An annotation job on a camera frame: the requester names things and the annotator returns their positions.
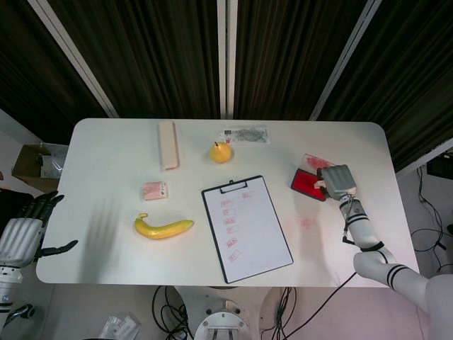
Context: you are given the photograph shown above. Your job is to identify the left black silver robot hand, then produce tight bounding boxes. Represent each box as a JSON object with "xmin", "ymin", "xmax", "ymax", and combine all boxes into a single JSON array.
[{"xmin": 0, "ymin": 191, "xmax": 79, "ymax": 267}]

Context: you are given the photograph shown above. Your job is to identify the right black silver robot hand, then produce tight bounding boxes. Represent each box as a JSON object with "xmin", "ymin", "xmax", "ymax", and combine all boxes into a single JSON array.
[{"xmin": 316, "ymin": 164, "xmax": 357, "ymax": 203}]

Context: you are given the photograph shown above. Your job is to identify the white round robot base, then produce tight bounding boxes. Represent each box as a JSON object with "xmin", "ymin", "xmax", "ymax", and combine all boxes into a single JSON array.
[{"xmin": 173, "ymin": 285, "xmax": 284, "ymax": 340}]

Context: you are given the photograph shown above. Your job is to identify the red ink pad clear lid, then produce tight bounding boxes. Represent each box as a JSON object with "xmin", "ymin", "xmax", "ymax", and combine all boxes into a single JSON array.
[{"xmin": 291, "ymin": 153, "xmax": 336, "ymax": 203}]

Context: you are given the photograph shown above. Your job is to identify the black clipboard with white paper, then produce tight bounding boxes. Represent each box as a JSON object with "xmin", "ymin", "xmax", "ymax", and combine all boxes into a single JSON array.
[{"xmin": 201, "ymin": 174, "xmax": 294, "ymax": 285}]

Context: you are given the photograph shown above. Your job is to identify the brown cardboard box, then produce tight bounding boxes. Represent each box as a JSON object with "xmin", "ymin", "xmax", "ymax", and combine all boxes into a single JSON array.
[{"xmin": 12, "ymin": 143, "xmax": 70, "ymax": 194}]

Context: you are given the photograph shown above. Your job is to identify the black box device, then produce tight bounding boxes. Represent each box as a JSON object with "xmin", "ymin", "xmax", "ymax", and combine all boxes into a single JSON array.
[{"xmin": 426, "ymin": 154, "xmax": 453, "ymax": 176}]

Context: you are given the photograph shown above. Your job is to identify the clear printed plastic bag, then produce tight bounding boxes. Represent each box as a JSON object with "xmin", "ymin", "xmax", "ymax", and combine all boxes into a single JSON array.
[{"xmin": 217, "ymin": 127, "xmax": 272, "ymax": 145}]

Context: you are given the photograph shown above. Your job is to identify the yellow pear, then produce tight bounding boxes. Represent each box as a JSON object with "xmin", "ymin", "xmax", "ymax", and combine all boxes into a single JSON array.
[{"xmin": 208, "ymin": 141, "xmax": 234, "ymax": 164}]

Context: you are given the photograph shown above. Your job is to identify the clear plastic packets on floor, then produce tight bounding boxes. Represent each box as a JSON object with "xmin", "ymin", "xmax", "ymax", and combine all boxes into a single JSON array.
[{"xmin": 98, "ymin": 313, "xmax": 141, "ymax": 339}]

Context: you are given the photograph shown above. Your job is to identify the yellow banana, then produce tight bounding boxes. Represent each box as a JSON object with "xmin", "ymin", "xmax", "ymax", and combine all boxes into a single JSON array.
[{"xmin": 133, "ymin": 212, "xmax": 195, "ymax": 241}]

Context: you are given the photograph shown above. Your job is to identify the pink tissue packet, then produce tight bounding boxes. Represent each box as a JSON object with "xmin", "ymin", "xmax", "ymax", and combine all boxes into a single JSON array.
[{"xmin": 142, "ymin": 181, "xmax": 169, "ymax": 202}]

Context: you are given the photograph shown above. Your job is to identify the long beige lidded box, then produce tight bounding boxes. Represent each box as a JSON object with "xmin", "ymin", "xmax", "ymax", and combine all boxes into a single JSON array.
[{"xmin": 157, "ymin": 121, "xmax": 180, "ymax": 172}]

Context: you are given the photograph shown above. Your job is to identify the dark pleated curtain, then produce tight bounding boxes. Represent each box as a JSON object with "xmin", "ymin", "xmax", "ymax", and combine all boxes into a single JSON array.
[{"xmin": 0, "ymin": 0, "xmax": 453, "ymax": 171}]

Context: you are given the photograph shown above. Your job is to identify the black bent cable plug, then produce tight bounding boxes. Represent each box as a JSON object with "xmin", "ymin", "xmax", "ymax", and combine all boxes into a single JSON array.
[{"xmin": 1, "ymin": 303, "xmax": 36, "ymax": 329}]

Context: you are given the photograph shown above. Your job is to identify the white frame rail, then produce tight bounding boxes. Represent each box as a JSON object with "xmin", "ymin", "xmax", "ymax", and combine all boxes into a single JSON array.
[{"xmin": 395, "ymin": 141, "xmax": 453, "ymax": 178}]

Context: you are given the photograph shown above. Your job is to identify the black cables beside table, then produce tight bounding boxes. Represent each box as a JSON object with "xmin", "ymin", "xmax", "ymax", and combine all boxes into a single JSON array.
[{"xmin": 410, "ymin": 166, "xmax": 453, "ymax": 277}]

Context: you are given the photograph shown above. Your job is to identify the white slanted frame post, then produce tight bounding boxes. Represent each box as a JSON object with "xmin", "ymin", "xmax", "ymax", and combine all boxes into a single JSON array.
[
  {"xmin": 28, "ymin": 0, "xmax": 120, "ymax": 118},
  {"xmin": 308, "ymin": 0, "xmax": 386, "ymax": 123}
]

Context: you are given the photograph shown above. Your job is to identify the black floor cable bundle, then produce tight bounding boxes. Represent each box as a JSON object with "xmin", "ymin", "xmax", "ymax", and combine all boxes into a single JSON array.
[
  {"xmin": 151, "ymin": 285, "xmax": 194, "ymax": 340},
  {"xmin": 260, "ymin": 271, "xmax": 358, "ymax": 340}
]

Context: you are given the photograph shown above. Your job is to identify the white upright frame post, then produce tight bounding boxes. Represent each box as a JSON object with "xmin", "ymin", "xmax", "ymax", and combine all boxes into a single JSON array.
[{"xmin": 216, "ymin": 0, "xmax": 237, "ymax": 120}]

